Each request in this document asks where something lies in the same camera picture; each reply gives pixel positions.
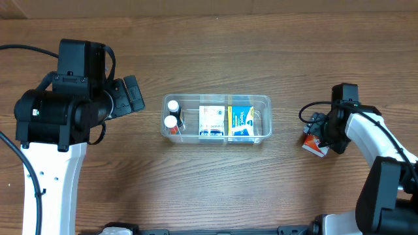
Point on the white blue Hansaplast box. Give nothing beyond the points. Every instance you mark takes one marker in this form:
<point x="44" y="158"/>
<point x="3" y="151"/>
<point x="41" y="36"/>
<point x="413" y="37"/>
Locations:
<point x="211" y="120"/>

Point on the blue yellow VapoDrops box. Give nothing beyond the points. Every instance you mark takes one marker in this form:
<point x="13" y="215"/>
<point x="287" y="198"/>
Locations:
<point x="240" y="121"/>

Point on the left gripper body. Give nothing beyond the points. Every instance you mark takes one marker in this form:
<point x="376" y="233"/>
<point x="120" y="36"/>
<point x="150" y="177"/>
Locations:
<point x="129" y="104"/>

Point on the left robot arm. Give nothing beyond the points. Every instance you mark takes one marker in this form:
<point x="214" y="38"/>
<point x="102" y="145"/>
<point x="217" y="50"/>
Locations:
<point x="53" y="124"/>

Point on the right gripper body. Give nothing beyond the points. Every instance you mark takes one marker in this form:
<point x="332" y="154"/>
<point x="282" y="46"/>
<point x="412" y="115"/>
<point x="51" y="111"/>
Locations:
<point x="317" y="128"/>

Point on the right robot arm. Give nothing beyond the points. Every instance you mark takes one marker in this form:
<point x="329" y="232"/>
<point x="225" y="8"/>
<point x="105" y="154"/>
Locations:
<point x="387" y="203"/>

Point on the red white packet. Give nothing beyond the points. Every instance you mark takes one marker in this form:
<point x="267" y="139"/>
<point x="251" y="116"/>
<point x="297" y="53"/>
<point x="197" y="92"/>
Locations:
<point x="311" y="144"/>

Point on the clear plastic container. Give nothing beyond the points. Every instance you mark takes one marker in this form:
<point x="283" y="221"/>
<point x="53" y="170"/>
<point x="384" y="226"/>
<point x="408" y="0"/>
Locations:
<point x="189" y="132"/>

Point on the dark bottle white cap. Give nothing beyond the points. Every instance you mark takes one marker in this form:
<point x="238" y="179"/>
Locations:
<point x="176" y="110"/>

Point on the orange bottle white cap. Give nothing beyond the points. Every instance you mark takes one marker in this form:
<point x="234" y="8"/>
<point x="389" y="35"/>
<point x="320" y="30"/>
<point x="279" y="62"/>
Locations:
<point x="170" y="123"/>

